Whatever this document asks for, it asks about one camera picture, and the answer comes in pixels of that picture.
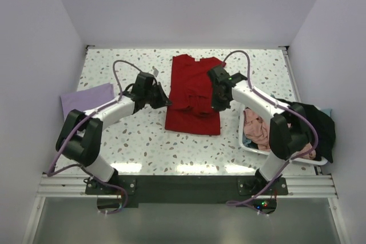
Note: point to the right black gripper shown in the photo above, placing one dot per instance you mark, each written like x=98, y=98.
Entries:
x=219, y=106

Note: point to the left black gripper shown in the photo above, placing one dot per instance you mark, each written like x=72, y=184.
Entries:
x=163, y=101

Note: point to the red t shirt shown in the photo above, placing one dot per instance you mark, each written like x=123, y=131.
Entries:
x=191, y=96

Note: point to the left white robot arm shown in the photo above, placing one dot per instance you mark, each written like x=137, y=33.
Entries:
x=81, y=134

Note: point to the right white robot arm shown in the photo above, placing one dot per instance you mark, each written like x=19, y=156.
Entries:
x=289, y=129

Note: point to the pink t shirt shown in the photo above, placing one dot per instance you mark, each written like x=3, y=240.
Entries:
x=256, y=129

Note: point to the dark blue garment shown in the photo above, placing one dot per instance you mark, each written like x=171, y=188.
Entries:
x=250, y=144

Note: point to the folded lavender t shirt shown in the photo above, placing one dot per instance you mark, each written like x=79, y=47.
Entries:
x=87, y=99

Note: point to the white laundry basket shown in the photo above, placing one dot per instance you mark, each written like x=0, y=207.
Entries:
x=242, y=137

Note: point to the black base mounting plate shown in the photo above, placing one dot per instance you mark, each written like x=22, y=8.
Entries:
x=134, y=190

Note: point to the light blue garment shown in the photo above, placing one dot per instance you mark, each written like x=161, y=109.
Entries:
x=327, y=112

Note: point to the black t shirt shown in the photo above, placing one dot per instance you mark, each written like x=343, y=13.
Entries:
x=325, y=127

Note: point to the aluminium frame rail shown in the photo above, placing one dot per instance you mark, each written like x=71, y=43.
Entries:
x=73, y=186

